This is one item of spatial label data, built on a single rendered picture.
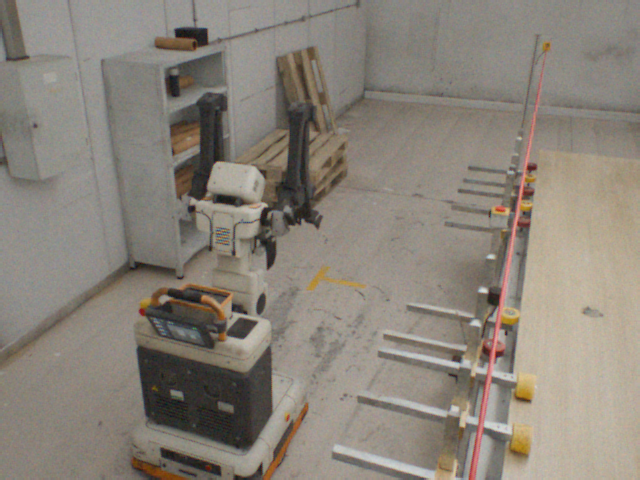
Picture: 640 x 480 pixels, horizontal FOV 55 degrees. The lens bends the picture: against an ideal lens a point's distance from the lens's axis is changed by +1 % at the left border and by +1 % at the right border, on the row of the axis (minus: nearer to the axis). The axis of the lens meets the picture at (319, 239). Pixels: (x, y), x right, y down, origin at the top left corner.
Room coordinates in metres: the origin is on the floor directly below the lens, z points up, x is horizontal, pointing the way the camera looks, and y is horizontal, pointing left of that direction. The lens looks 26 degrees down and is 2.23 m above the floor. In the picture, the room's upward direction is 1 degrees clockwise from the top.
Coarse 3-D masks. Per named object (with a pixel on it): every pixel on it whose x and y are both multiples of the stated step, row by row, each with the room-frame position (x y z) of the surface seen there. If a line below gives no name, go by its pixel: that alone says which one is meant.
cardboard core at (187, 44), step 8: (160, 40) 4.49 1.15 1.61; (168, 40) 4.47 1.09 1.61; (176, 40) 4.45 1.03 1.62; (184, 40) 4.43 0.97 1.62; (192, 40) 4.42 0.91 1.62; (160, 48) 4.51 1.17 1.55; (168, 48) 4.48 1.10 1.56; (176, 48) 4.45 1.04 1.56; (184, 48) 4.43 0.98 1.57; (192, 48) 4.42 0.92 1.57
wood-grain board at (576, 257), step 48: (576, 192) 3.46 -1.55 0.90; (624, 192) 3.47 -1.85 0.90; (576, 240) 2.78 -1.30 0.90; (624, 240) 2.79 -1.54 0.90; (528, 288) 2.29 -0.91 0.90; (576, 288) 2.30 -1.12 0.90; (624, 288) 2.30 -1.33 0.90; (528, 336) 1.92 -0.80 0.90; (576, 336) 1.93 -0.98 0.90; (624, 336) 1.94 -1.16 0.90; (576, 384) 1.65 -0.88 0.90; (624, 384) 1.65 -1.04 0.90; (576, 432) 1.42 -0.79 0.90; (624, 432) 1.42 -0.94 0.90
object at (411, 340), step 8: (384, 336) 1.98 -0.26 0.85; (392, 336) 1.97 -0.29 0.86; (400, 336) 1.97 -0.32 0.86; (408, 336) 1.97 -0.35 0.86; (416, 336) 1.97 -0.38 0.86; (408, 344) 1.95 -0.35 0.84; (416, 344) 1.94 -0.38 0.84; (424, 344) 1.93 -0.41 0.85; (432, 344) 1.92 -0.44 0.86; (440, 344) 1.92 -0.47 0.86; (448, 344) 1.92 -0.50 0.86; (448, 352) 1.90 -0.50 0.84; (456, 352) 1.89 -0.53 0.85; (464, 352) 1.88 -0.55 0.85; (488, 360) 1.85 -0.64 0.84; (496, 360) 1.84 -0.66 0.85
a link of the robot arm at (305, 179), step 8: (312, 112) 2.57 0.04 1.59; (312, 120) 2.57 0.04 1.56; (304, 128) 2.58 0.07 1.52; (304, 136) 2.58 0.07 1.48; (304, 144) 2.58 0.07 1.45; (304, 152) 2.58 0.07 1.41; (304, 160) 2.57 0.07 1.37; (304, 168) 2.57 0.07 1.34; (304, 176) 2.57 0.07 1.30; (304, 184) 2.57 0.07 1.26; (304, 192) 2.57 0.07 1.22
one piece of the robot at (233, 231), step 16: (208, 208) 2.37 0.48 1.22; (224, 208) 2.34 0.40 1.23; (240, 208) 2.33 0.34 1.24; (256, 208) 2.34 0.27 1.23; (272, 208) 2.40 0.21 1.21; (208, 224) 2.36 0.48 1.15; (224, 224) 2.33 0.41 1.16; (240, 224) 2.31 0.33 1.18; (256, 224) 2.33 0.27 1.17; (208, 240) 2.36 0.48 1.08; (224, 240) 2.32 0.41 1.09; (240, 240) 2.31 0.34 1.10; (256, 240) 2.45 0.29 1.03; (224, 256) 2.38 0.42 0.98; (240, 256) 2.31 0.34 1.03; (224, 272) 2.39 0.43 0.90; (240, 272) 2.35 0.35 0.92; (256, 272) 2.40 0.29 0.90; (224, 288) 2.38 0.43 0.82; (240, 288) 2.36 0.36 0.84; (256, 288) 2.37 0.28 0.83; (256, 304) 2.36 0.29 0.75
